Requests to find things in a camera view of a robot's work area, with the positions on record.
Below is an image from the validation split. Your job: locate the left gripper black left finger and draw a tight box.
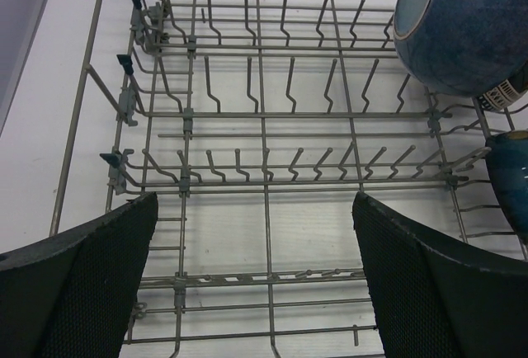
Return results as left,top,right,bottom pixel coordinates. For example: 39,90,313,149
1,192,158,357

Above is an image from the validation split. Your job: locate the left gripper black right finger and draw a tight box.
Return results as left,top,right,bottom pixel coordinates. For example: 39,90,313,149
352,192,527,357

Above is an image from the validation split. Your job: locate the glossy teal blue bowl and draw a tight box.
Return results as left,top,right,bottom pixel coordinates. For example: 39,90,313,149
485,130,527,244

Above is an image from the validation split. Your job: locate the matte blue bowl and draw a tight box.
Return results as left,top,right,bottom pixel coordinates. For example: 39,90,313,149
393,0,527,97

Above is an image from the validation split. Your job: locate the black patterned bowl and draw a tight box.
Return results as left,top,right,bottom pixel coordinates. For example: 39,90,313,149
476,63,527,112

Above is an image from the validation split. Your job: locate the grey wire dish rack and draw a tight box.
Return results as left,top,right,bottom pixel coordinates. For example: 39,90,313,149
50,0,527,357

